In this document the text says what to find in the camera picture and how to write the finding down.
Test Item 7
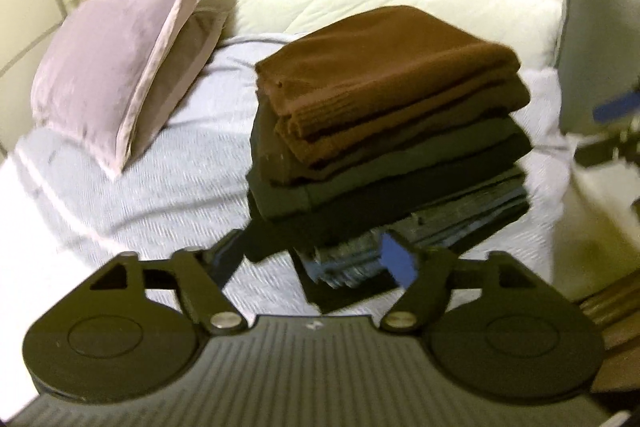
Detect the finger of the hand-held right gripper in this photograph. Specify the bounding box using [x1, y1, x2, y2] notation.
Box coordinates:
[592, 89, 640, 122]
[574, 129, 640, 168]

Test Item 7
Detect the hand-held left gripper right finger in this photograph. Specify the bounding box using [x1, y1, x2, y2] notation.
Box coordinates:
[377, 231, 556, 334]

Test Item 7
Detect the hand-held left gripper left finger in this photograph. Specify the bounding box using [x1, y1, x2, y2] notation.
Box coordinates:
[87, 229, 251, 334]

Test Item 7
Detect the brown knitted button vest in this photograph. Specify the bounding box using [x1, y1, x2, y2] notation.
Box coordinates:
[254, 5, 532, 170]

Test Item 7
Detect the black folded garment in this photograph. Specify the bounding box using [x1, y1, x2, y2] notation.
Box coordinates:
[244, 142, 532, 315]

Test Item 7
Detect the grey pillow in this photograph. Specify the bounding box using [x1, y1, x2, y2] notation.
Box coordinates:
[554, 0, 640, 135]

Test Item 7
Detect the bed with light quilt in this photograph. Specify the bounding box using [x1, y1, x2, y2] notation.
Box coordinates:
[0, 0, 640, 305]

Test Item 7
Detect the dark green folded garment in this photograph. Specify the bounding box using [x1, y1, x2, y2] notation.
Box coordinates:
[248, 107, 534, 200]

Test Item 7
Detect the taupe pillow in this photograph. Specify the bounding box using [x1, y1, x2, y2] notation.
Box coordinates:
[119, 0, 240, 170]

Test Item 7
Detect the mauve pillow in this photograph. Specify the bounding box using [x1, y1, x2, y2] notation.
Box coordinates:
[30, 0, 202, 180]

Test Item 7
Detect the white bed pillow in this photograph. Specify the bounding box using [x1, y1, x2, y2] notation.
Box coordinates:
[235, 0, 567, 74]

